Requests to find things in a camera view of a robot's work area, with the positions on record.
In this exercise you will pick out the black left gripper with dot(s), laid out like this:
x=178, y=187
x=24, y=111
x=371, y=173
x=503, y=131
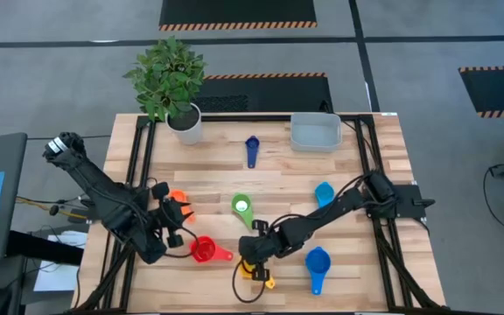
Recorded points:
x=171, y=214

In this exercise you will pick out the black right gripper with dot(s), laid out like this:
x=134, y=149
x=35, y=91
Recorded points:
x=258, y=249

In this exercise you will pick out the orange measuring cup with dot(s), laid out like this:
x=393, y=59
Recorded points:
x=177, y=195

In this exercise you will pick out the yellow measuring cup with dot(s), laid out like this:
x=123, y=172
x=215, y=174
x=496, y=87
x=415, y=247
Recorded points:
x=246, y=271

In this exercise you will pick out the green measuring cup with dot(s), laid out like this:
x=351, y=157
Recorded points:
x=247, y=217

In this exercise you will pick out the large red measuring cup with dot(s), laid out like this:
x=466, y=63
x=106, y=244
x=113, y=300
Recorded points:
x=204, y=250

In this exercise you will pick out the blue measuring cup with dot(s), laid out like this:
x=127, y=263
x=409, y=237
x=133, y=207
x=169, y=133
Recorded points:
x=317, y=262

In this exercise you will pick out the teal measuring cup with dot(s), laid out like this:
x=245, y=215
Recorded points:
x=324, y=192

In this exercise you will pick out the small indigo measuring cup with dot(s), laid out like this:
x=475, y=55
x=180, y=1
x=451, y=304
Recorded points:
x=252, y=144

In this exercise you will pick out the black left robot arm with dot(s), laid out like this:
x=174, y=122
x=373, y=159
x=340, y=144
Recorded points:
x=99, y=184

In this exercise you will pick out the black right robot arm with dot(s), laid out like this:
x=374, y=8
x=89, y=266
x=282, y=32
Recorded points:
x=322, y=214

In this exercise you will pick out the grey plastic basket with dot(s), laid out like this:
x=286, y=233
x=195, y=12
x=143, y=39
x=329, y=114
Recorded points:
x=315, y=131

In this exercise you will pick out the white plant pot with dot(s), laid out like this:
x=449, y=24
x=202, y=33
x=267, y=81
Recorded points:
x=188, y=133

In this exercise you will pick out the green leafy plant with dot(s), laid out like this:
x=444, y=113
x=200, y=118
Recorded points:
x=166, y=74

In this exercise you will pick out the white paper sheets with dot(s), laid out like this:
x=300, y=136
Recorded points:
x=59, y=275

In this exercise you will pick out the black hazard-striped floor mat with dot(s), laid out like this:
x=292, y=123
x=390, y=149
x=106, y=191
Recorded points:
x=234, y=11
x=278, y=94
x=497, y=92

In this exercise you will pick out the black aluminium table frame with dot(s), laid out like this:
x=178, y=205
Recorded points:
x=243, y=117

